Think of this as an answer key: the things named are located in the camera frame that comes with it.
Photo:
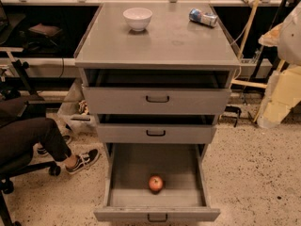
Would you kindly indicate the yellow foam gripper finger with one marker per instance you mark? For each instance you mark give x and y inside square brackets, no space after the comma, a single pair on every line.
[271,38]

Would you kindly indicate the red apple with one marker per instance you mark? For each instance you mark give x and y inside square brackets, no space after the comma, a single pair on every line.
[155,183]

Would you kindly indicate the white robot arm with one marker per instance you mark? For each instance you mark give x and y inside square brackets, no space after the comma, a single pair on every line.
[286,37]

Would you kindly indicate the grey metal drawer cabinet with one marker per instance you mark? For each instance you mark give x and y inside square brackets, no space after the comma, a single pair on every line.
[170,42]

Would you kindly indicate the grey bottom drawer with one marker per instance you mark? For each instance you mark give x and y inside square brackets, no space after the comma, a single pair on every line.
[183,197]

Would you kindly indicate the grey drawer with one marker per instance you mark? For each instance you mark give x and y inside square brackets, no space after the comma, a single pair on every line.
[183,197]
[176,129]
[159,92]

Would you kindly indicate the grey top drawer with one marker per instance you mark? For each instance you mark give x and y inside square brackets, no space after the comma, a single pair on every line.
[159,92]

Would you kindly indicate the grey middle drawer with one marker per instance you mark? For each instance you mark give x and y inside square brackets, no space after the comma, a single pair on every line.
[176,129]

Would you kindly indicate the black floor clamp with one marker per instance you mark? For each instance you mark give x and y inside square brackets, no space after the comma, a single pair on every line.
[233,112]

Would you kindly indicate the white ceramic bowl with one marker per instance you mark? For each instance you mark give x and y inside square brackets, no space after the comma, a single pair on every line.
[137,18]

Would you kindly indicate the black white sneaker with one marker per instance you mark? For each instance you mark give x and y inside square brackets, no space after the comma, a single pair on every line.
[84,161]

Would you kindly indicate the seated person dark trousers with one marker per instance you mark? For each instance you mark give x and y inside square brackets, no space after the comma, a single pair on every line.
[23,126]

